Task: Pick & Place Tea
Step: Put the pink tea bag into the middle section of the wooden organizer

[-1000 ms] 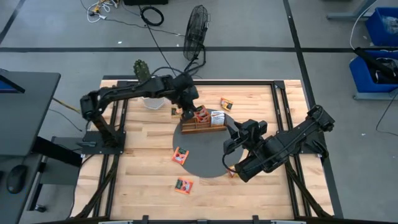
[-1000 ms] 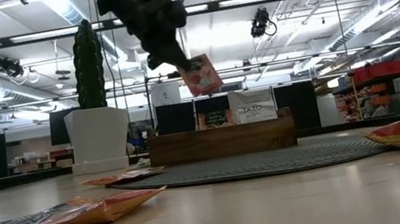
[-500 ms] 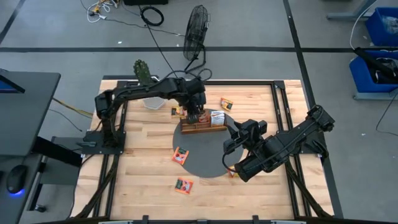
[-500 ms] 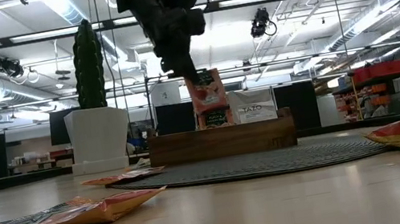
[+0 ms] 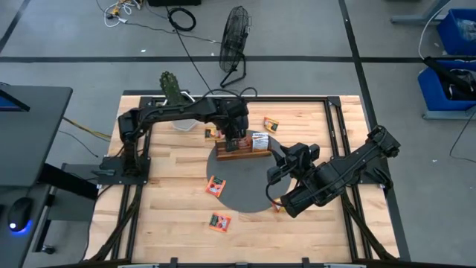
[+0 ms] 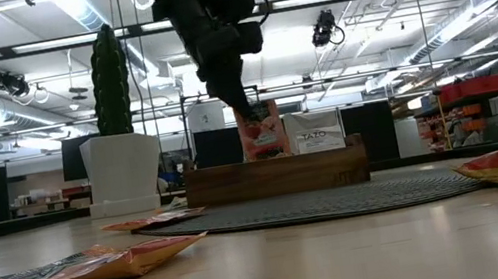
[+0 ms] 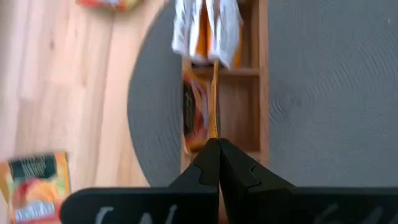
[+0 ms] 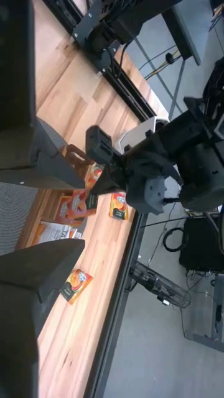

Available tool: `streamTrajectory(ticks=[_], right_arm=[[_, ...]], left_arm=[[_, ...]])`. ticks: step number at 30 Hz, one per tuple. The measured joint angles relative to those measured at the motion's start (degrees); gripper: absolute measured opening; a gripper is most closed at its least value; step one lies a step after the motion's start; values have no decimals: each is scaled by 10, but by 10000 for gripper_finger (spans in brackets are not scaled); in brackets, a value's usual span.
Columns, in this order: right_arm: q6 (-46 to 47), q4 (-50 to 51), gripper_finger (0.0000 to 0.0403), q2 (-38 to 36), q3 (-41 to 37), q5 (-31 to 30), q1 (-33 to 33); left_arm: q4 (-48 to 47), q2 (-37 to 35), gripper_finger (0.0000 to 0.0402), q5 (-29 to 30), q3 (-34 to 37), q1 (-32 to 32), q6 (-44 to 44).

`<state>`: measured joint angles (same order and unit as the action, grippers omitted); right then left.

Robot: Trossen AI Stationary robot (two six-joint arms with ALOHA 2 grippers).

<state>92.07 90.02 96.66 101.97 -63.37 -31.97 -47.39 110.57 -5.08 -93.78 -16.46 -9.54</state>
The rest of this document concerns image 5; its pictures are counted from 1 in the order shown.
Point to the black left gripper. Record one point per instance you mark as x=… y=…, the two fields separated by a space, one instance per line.
x=234 y=117

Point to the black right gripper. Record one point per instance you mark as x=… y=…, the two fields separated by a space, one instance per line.
x=297 y=164

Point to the white orange Tazo tea packet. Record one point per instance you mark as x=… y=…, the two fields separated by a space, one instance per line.
x=260 y=141

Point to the yellow tea packet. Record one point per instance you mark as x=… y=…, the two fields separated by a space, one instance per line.
x=277 y=205
x=271 y=124
x=211 y=134

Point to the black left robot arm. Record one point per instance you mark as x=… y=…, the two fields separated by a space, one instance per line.
x=167 y=111

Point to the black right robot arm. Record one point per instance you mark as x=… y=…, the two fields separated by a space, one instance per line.
x=334 y=178

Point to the wooden tea organizer box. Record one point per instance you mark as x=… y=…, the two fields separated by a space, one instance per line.
x=238 y=154

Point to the grey round placemat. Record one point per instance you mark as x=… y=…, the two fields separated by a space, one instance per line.
x=245 y=186

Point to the black floor fan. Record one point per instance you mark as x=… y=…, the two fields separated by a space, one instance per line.
x=234 y=37

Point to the black equipment case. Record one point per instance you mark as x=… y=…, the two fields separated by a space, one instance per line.
x=175 y=2

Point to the large blue storage bin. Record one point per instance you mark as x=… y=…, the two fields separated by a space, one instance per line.
x=435 y=93

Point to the black stand on bin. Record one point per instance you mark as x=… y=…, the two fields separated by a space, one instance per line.
x=442 y=72

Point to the grey desk foot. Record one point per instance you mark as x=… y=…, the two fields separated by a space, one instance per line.
x=413 y=18

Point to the black desk with monitor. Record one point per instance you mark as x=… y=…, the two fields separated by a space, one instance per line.
x=33 y=141

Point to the small blue storage bin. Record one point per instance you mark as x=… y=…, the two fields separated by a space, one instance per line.
x=451 y=41

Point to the black caster wheel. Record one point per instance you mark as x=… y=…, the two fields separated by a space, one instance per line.
x=48 y=249

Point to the black computer mouse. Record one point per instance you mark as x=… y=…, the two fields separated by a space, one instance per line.
x=20 y=212

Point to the computer monitor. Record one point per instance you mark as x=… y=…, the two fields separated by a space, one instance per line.
x=9 y=103

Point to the black desk with mouse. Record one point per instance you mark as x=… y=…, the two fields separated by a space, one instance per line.
x=15 y=245

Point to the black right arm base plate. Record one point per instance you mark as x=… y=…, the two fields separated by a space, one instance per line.
x=336 y=178

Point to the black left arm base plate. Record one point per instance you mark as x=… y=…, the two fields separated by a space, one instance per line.
x=111 y=180

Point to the silver frame bracket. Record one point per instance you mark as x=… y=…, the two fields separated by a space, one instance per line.
x=137 y=265
x=344 y=265

